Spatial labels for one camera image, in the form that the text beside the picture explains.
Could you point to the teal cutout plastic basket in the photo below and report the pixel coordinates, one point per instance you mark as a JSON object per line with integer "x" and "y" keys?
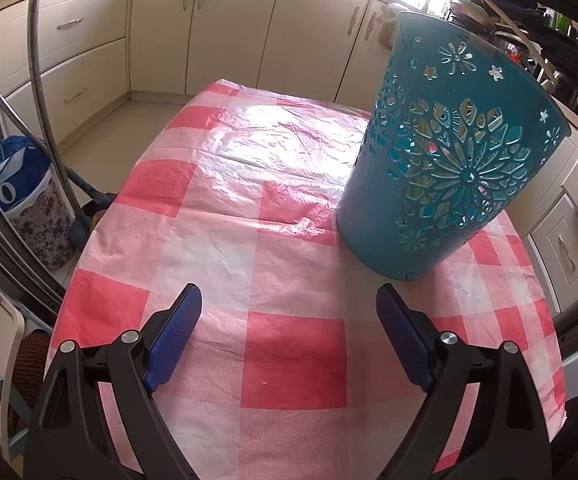
{"x": 404, "y": 230}

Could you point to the red white checkered tablecloth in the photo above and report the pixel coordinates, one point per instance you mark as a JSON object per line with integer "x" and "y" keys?
{"x": 219, "y": 185}

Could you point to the chrome tube frame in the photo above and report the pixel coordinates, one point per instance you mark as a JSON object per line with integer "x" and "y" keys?
{"x": 36, "y": 60}

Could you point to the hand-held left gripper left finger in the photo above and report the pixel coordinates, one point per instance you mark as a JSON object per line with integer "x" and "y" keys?
{"x": 174, "y": 340}

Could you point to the white hanging bin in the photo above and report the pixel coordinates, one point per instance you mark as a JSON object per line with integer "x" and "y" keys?
{"x": 388, "y": 27}

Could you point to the cream side cabinets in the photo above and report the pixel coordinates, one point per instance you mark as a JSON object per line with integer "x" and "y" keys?
{"x": 564, "y": 245}

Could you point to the floral patterned bin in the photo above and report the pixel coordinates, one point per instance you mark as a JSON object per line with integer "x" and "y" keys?
{"x": 39, "y": 225}

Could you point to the white plastic chair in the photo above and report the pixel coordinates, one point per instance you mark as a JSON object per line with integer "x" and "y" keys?
{"x": 11, "y": 320}

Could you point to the cream kitchen drawer unit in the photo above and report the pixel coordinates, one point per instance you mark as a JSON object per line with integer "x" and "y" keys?
{"x": 84, "y": 55}

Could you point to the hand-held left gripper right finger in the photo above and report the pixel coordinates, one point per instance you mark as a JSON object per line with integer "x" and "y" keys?
{"x": 404, "y": 335}

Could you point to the brown woven basket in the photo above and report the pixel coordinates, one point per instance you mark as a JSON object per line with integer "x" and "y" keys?
{"x": 29, "y": 365}

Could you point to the cream kitchen door cabinets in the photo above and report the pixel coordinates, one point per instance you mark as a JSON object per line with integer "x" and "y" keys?
{"x": 234, "y": 35}

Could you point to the blue yellow mop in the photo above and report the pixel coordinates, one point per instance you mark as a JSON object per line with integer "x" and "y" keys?
{"x": 89, "y": 189}

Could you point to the long bamboo chopstick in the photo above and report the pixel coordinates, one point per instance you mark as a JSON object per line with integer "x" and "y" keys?
{"x": 524, "y": 42}

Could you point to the blue white plastic bag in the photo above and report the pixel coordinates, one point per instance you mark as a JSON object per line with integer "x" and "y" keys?
{"x": 9, "y": 170}

